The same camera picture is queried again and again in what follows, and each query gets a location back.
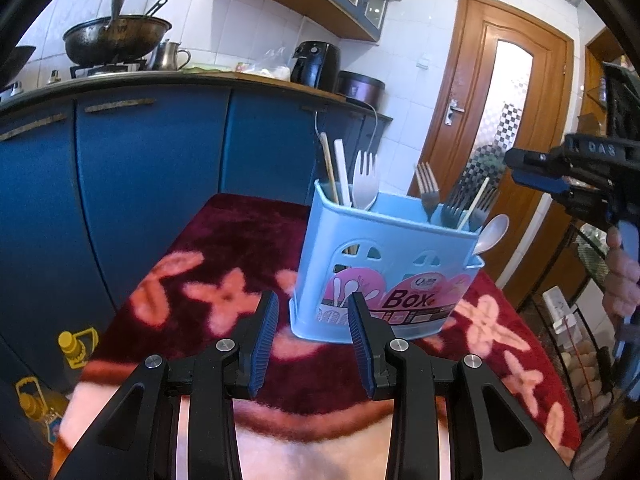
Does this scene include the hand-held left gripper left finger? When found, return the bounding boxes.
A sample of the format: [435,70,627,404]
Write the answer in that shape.
[52,290,280,480]

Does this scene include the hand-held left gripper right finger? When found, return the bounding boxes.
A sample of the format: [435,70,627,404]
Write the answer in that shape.
[348,292,576,480]

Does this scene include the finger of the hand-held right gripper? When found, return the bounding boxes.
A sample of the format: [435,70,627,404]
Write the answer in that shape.
[503,147,568,171]
[512,167,576,196]

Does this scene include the white-tipped wooden chopstick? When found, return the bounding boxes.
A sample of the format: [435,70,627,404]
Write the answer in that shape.
[459,176,491,231]

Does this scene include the white long-handled spoon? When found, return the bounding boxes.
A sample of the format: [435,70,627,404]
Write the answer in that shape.
[471,213,511,257]

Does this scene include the light blue utensil box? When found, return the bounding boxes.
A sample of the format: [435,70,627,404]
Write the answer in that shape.
[290,179,485,345]

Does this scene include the cream plastic fork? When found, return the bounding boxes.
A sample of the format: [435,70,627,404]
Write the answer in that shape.
[351,150,379,211]

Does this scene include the pale chopstick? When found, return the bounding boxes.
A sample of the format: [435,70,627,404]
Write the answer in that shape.
[334,139,352,207]

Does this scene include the person's right hand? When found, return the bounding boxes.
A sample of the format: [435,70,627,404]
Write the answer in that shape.
[602,229,640,320]

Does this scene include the wooden side door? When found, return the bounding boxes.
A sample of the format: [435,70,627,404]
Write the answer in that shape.
[582,25,626,136]

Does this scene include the wooden door with glass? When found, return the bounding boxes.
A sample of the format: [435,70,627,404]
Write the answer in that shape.
[407,0,573,306]

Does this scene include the dark red floral blanket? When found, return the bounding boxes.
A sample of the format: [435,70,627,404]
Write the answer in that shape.
[55,192,583,480]

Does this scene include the white power strip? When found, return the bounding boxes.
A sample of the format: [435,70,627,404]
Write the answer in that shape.
[542,285,581,333]

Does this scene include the yellow cooking oil bottle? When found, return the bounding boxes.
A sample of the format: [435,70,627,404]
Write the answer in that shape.
[57,327,99,372]
[15,377,71,448]

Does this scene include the dark rice cooker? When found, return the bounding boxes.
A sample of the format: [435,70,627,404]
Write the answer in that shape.
[336,71,386,108]

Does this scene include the blue base cabinets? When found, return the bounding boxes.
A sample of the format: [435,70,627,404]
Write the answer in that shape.
[0,72,396,411]

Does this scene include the pile of eggs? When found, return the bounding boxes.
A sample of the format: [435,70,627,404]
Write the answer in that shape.
[557,347,613,413]

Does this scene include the black air fryer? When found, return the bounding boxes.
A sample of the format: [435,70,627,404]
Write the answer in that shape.
[291,41,341,88]

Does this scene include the clear plastic bag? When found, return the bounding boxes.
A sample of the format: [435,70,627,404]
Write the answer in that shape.
[250,47,292,81]

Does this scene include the metal kettle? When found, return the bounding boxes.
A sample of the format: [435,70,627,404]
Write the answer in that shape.
[150,41,192,71]

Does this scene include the gas stove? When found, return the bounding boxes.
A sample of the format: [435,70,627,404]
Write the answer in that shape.
[69,59,148,80]

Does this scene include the large black wok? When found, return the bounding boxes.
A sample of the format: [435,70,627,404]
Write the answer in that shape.
[62,15,173,66]

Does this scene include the small black wok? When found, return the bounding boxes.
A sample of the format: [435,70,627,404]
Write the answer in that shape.
[0,46,37,88]

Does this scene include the metal wok spatula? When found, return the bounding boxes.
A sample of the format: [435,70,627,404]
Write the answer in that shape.
[107,0,129,31]

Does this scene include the black wire rack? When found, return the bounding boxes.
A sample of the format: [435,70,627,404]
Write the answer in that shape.
[520,220,640,461]

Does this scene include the white power cord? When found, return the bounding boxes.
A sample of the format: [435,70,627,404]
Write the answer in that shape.
[315,102,379,161]

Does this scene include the red cable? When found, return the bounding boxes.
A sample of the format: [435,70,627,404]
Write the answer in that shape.
[562,312,598,396]

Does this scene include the cabinet door handle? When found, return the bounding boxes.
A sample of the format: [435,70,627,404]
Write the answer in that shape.
[84,99,156,113]
[0,114,68,142]

